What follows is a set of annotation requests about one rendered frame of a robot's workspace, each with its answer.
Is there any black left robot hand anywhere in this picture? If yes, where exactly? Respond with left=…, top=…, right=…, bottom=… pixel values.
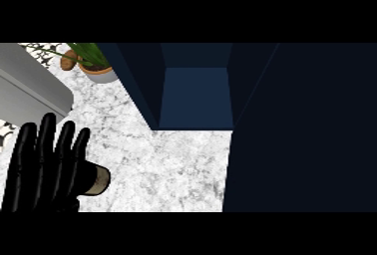
left=0, top=112, right=93, bottom=213

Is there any dark blue open cabinet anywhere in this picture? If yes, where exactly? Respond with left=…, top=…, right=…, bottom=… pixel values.
left=96, top=42, right=281, bottom=131

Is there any grey appliance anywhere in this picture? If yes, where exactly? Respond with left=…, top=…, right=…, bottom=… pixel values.
left=0, top=42, right=75, bottom=125

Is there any brown wooden object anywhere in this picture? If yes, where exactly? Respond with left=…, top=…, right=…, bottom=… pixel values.
left=59, top=49, right=81, bottom=72

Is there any green potted plant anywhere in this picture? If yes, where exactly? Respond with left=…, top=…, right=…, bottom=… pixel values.
left=30, top=42, right=121, bottom=85

